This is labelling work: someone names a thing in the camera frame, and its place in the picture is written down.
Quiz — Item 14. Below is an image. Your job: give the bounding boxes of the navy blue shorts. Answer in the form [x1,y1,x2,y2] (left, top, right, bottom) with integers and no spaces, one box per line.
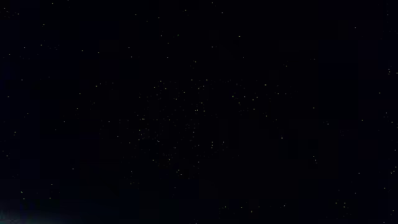
[1,1,397,223]

